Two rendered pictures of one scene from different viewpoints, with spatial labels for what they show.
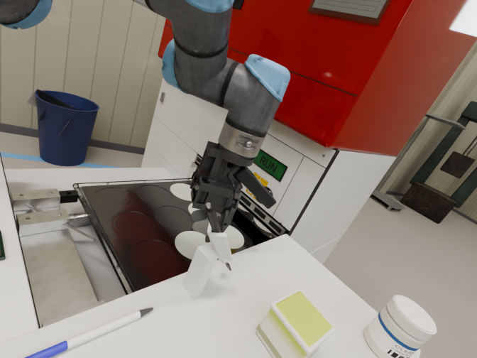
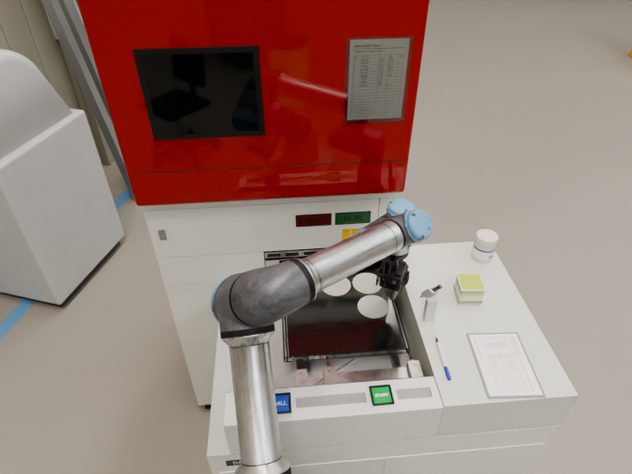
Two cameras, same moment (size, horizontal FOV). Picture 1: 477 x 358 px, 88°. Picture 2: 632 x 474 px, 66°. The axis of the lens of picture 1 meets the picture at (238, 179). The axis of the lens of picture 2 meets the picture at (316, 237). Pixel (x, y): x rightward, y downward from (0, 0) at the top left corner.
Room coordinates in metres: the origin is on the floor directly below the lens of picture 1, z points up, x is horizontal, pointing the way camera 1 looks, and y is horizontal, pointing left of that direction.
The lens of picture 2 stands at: (-0.19, 0.88, 2.06)
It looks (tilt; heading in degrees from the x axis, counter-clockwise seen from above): 39 degrees down; 318
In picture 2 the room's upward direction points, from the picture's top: straight up
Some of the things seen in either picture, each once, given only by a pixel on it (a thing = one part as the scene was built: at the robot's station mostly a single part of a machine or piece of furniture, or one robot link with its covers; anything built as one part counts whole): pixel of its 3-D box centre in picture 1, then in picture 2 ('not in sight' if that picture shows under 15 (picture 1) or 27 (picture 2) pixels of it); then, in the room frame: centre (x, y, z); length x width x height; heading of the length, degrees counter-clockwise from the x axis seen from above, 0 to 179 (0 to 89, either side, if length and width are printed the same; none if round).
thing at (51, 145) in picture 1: (62, 127); not in sight; (1.94, 1.60, 0.29); 0.50 x 0.46 x 0.59; 126
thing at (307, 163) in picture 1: (209, 148); (276, 239); (0.84, 0.14, 1.02); 0.81 x 0.03 x 0.40; 53
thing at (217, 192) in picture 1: (221, 178); (393, 266); (0.42, 0.03, 1.11); 0.09 x 0.08 x 0.12; 113
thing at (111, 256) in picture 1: (99, 231); (347, 355); (0.40, 0.23, 0.90); 0.38 x 0.01 x 0.01; 53
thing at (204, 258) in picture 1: (212, 257); (429, 299); (0.31, -0.01, 1.03); 0.06 x 0.04 x 0.13; 143
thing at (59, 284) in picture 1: (51, 259); (357, 386); (0.32, 0.26, 0.87); 0.36 x 0.08 x 0.03; 53
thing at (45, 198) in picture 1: (36, 198); (301, 384); (0.42, 0.39, 0.89); 0.08 x 0.03 x 0.03; 143
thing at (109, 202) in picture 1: (173, 218); (339, 308); (0.55, 0.12, 0.90); 0.34 x 0.34 x 0.01; 53
